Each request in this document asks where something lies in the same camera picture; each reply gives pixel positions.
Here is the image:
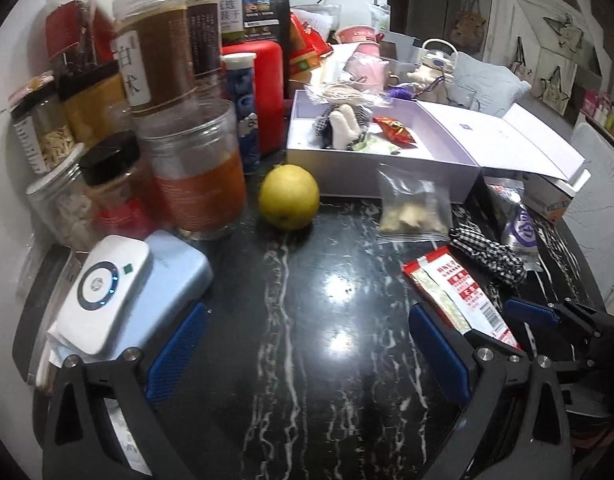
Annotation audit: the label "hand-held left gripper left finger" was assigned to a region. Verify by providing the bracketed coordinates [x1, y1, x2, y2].
[43, 301, 210, 480]

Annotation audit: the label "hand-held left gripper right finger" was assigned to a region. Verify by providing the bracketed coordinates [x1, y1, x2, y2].
[408, 302, 573, 480]

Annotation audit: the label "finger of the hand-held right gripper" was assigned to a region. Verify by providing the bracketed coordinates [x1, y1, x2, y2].
[504, 298, 604, 356]

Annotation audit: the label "red white sachet packet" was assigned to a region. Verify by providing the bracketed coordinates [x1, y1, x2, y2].
[403, 246, 523, 353]

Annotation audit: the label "black white gingham scrunchie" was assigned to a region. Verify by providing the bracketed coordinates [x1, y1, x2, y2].
[448, 225, 529, 288]

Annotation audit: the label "purple white snack packet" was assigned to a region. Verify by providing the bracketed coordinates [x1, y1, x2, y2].
[487, 185, 543, 273]

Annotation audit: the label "clear zip bag of snacks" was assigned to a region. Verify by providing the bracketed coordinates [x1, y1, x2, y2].
[376, 162, 453, 246]

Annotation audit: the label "lavender gift box with lid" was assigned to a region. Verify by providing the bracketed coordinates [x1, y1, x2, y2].
[286, 89, 590, 205]

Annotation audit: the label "green snack packet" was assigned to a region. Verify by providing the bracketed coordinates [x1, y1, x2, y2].
[354, 137, 403, 156]

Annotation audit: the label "red cartoon snack packet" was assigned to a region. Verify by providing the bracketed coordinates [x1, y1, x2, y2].
[374, 116, 419, 148]

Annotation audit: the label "beige plush toy gingham cloth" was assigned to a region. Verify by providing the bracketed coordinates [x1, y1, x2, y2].
[312, 102, 370, 151]

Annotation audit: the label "clear bag of jute twine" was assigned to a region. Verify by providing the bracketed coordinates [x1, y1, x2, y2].
[304, 82, 383, 108]

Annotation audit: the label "grey quilted chair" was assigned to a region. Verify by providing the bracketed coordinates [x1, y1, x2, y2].
[562, 122, 614, 311]
[447, 52, 533, 121]

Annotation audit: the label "light blue flat box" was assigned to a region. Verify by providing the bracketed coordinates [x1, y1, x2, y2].
[107, 230, 214, 356]

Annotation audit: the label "printed tissue box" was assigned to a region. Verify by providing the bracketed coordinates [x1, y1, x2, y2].
[522, 172, 575, 223]

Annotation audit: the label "white device with round button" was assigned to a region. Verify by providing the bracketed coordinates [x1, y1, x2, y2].
[47, 236, 154, 358]

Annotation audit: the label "row of small bottles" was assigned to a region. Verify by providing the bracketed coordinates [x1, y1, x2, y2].
[577, 87, 614, 146]

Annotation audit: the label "small spice jar black lid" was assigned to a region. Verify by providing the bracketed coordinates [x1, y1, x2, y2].
[79, 131, 155, 241]

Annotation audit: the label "white tote bag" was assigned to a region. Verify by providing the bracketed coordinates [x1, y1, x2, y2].
[537, 65, 578, 116]
[510, 35, 533, 86]

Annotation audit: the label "clear jar white slices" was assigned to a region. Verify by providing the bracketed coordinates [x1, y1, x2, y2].
[26, 160, 100, 248]

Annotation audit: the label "yellow lemon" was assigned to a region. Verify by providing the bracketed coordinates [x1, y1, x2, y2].
[258, 164, 321, 231]

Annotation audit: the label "clear glass cup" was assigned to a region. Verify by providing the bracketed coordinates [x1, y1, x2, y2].
[447, 77, 480, 111]

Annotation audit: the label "blue tube white cap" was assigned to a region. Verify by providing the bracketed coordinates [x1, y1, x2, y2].
[222, 52, 262, 176]

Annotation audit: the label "purple ribbon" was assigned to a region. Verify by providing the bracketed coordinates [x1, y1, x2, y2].
[387, 82, 418, 102]

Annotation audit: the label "white plush figure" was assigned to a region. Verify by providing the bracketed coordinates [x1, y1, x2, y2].
[404, 65, 445, 101]

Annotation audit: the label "pink lid jar pale slices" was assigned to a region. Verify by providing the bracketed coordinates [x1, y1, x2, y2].
[8, 72, 78, 176]

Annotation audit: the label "yellow jar black lid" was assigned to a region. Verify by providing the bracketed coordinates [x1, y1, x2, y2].
[57, 60, 132, 146]

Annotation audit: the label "red canister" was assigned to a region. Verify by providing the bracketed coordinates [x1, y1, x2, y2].
[221, 40, 286, 156]

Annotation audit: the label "brown patterned tote bag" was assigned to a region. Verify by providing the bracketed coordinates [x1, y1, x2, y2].
[449, 0, 488, 48]

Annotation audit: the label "pink plastic bag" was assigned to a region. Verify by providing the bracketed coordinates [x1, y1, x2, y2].
[344, 45, 388, 86]

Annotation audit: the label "white open box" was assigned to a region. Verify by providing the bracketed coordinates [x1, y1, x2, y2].
[379, 30, 428, 61]

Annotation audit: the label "brown powder jar white label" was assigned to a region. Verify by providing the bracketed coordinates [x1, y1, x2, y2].
[112, 0, 200, 113]

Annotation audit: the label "orange green snack box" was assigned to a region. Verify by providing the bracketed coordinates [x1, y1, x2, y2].
[289, 52, 320, 78]

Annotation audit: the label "clear jar dark brown label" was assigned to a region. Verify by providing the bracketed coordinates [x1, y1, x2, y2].
[184, 0, 223, 91]

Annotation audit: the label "pink cup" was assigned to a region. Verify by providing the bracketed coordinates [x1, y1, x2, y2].
[336, 24, 383, 46]

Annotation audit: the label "green white pouch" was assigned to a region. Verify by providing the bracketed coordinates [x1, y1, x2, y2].
[367, 2, 390, 31]

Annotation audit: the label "clear jar red dried contents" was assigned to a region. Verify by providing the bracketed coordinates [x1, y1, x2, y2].
[44, 0, 115, 76]

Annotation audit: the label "red snack bag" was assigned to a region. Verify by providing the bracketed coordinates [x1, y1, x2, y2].
[289, 10, 335, 58]

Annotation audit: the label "black printed pouch bag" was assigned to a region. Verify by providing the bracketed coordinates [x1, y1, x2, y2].
[242, 0, 293, 98]

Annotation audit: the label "white water bottle with handle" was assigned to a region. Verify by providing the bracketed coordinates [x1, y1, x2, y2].
[421, 37, 460, 81]

